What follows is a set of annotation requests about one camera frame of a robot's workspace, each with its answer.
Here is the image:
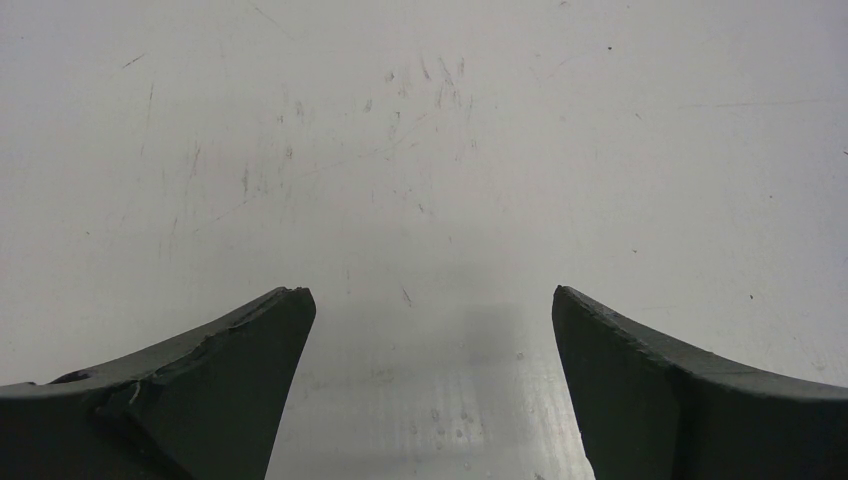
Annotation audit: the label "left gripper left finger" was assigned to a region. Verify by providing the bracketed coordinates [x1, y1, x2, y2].
[1, 287, 316, 479]

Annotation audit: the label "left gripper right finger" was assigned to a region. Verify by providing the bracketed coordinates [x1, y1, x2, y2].
[552, 286, 847, 479]

